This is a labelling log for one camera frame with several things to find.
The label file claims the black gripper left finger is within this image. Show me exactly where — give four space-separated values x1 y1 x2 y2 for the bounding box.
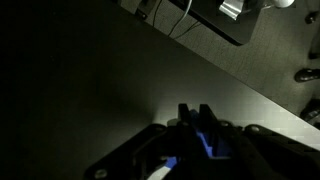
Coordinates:
83 103 201 180

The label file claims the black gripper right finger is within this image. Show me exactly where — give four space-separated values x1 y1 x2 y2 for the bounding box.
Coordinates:
199 103 320 180

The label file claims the blue cloth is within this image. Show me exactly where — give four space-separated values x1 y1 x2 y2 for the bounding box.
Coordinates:
146 111 234 180

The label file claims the black office chair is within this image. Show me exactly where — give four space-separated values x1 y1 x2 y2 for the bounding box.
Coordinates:
293 9 320 129

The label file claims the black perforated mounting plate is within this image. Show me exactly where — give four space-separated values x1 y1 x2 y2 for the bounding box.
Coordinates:
168 0 264 47

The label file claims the thin grey cable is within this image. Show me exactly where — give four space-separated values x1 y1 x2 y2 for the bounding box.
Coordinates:
168 0 195 37

